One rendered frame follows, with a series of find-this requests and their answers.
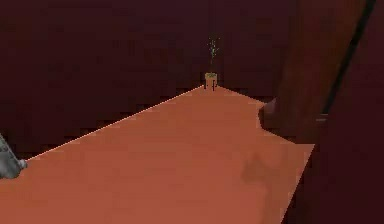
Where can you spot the green houseplant in tan pot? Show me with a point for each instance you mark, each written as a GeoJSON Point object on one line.
{"type": "Point", "coordinates": [211, 79]}

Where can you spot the dark brown room door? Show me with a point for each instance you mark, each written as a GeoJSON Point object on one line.
{"type": "Point", "coordinates": [310, 66]}

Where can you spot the grey rumpled cloth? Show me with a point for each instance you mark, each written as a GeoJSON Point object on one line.
{"type": "Point", "coordinates": [7, 161]}

